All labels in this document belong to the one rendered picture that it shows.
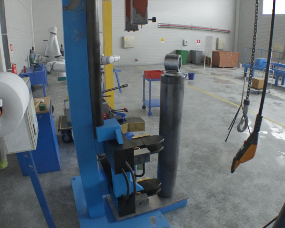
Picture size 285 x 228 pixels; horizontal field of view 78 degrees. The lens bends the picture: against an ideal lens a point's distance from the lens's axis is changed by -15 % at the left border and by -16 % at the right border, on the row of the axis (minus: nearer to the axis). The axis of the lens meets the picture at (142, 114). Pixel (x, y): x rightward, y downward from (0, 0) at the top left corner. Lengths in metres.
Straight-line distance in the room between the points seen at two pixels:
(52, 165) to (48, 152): 0.22
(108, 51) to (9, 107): 3.35
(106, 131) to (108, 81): 2.82
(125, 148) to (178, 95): 0.68
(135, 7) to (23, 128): 1.02
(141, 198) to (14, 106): 1.27
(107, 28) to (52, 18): 8.36
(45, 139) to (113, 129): 1.58
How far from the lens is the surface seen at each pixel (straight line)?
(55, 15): 12.32
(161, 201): 2.30
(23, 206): 2.76
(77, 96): 1.51
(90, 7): 1.37
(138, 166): 2.23
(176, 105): 1.78
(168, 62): 1.74
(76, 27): 1.46
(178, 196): 2.38
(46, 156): 3.03
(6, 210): 2.82
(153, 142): 1.63
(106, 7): 4.18
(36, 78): 8.43
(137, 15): 1.40
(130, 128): 1.99
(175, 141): 1.94
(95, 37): 1.36
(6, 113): 0.98
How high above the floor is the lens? 1.80
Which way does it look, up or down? 21 degrees down
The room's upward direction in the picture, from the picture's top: straight up
